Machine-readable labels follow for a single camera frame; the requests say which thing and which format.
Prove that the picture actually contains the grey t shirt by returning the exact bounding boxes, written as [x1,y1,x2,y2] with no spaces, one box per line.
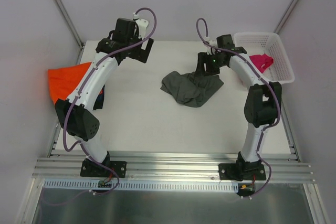
[161,71,224,108]

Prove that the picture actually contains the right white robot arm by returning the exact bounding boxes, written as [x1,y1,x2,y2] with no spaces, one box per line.
[196,35,282,180]

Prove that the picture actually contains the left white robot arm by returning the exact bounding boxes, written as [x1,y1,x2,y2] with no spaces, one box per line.
[55,14,154,176]

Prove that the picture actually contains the magenta t shirt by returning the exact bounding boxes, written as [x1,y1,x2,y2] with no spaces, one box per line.
[249,54,274,73]

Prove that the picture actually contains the navy folded t shirt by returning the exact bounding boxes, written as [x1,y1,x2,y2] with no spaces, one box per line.
[93,86,105,110]

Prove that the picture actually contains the white plastic basket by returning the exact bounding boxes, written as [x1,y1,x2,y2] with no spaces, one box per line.
[234,32,295,84]

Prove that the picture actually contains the orange folded t shirt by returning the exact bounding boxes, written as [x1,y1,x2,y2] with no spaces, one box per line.
[47,62,91,104]

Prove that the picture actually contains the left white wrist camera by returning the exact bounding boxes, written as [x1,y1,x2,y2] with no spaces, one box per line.
[133,13,149,39]

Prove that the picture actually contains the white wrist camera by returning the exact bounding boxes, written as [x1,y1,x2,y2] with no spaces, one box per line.
[204,36,217,55]
[133,13,149,39]

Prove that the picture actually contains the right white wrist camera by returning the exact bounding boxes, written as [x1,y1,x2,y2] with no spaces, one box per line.
[204,36,217,55]

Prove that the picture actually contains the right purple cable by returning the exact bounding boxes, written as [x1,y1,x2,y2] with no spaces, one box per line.
[196,18,275,200]

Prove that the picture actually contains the purple cable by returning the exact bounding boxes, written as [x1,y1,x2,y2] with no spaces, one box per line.
[196,18,275,200]
[39,7,158,206]

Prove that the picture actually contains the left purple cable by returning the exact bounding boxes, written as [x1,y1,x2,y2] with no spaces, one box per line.
[39,7,158,206]

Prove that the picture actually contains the left aluminium frame post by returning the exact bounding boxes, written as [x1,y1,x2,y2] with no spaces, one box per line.
[53,0,84,48]

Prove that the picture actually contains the aluminium frame post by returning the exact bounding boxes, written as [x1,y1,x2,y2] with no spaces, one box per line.
[53,0,84,48]
[273,0,300,34]

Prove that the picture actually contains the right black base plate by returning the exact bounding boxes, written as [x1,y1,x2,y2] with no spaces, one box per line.
[218,162,266,182]

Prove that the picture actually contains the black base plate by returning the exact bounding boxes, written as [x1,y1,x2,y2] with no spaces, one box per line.
[80,159,127,178]
[218,162,266,182]

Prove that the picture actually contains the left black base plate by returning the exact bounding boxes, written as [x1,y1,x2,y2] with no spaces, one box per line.
[80,159,127,178]

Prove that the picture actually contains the aluminium mounting rail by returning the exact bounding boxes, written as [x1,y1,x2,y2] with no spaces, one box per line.
[33,150,317,184]

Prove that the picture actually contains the right aluminium frame post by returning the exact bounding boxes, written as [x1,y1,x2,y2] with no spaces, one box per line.
[273,0,300,34]

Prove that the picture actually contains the white slotted cable duct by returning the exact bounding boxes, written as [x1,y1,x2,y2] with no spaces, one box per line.
[43,178,238,193]

